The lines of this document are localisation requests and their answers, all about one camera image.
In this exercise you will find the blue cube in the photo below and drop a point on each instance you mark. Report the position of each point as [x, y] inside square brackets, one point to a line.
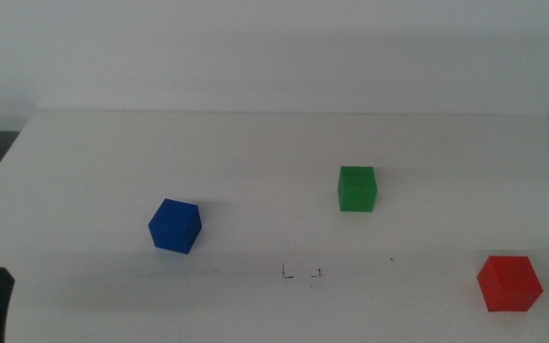
[174, 227]

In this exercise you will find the green cube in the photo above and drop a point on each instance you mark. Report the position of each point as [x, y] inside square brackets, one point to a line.
[357, 189]

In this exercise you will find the red cube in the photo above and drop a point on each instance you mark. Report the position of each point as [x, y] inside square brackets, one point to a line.
[510, 285]

